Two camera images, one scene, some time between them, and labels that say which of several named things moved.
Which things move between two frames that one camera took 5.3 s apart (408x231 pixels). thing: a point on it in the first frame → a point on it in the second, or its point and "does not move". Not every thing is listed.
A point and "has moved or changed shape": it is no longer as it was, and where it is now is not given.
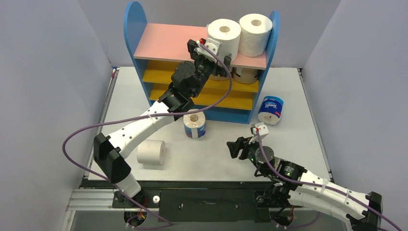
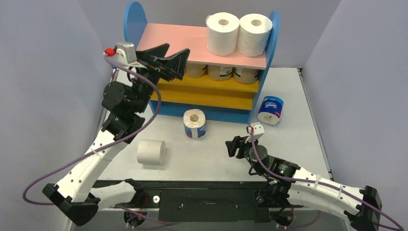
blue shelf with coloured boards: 155,49 does not move
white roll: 227,32 has moved or changed shape
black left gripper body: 206,68 → 157,73
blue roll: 195,124 does not move
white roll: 151,151 does not move
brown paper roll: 245,75 does not move
